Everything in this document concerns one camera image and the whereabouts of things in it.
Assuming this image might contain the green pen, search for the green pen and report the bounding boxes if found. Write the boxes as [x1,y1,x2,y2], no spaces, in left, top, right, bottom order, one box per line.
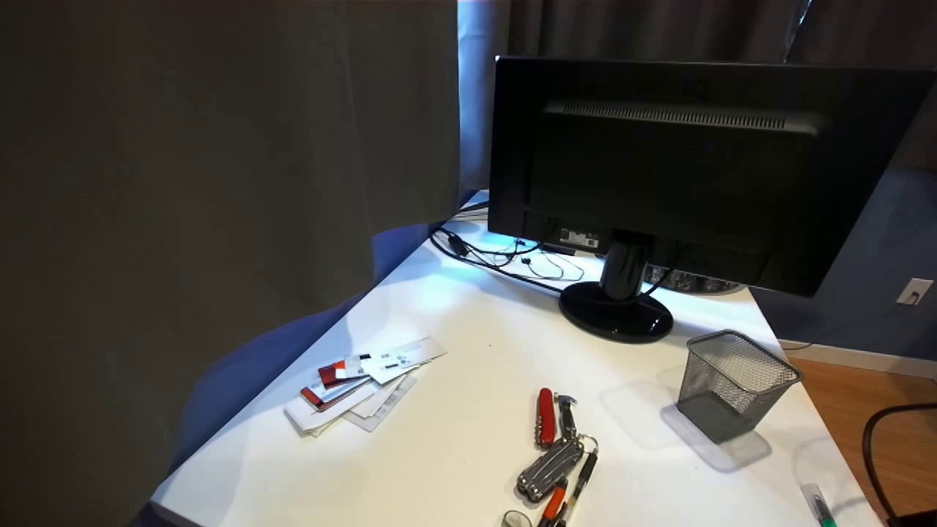
[804,482,839,527]

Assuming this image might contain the white card with black print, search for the white card with black print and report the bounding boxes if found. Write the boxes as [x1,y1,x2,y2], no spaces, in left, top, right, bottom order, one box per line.
[355,334,447,387]

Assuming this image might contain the clear badge holder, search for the clear badge holder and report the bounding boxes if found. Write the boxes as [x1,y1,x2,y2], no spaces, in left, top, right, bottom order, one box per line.
[342,372,421,437]

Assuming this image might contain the white card with red stripe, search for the white card with red stripe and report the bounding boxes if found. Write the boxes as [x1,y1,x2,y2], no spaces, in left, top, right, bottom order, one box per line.
[312,357,368,393]

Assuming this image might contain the black key fob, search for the black key fob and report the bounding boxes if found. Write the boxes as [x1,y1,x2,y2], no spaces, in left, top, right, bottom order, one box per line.
[554,393,582,441]

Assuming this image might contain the large white card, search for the large white card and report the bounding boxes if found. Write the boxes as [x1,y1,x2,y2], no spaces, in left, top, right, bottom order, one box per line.
[280,378,381,439]

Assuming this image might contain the grey multi-tool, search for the grey multi-tool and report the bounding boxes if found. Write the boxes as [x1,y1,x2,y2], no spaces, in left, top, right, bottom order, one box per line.
[513,439,588,505]

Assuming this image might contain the black slim key tool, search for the black slim key tool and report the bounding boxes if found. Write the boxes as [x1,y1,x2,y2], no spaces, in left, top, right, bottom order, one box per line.
[558,450,599,527]

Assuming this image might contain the black computer monitor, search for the black computer monitor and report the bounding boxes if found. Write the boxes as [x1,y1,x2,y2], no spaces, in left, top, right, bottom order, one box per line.
[485,53,937,344]

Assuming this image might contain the small orange tool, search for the small orange tool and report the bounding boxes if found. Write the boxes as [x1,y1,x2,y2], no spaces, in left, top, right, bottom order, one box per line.
[536,482,571,527]

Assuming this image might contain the clear plastic lid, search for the clear plastic lid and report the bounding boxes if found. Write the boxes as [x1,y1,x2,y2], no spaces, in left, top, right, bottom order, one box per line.
[659,397,775,477]

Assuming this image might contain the black desk cable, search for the black desk cable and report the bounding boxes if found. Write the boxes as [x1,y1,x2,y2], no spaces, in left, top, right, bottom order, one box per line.
[427,220,588,297]

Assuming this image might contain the black wire mesh cup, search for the black wire mesh cup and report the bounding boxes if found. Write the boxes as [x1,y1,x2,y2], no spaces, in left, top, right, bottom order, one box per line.
[672,327,804,447]

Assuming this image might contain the thick black cable loop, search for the thick black cable loop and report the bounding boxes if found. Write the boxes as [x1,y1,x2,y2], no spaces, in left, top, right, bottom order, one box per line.
[858,397,937,527]

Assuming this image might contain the white wall outlet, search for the white wall outlet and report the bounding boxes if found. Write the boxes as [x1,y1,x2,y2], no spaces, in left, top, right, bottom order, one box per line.
[892,274,937,309]

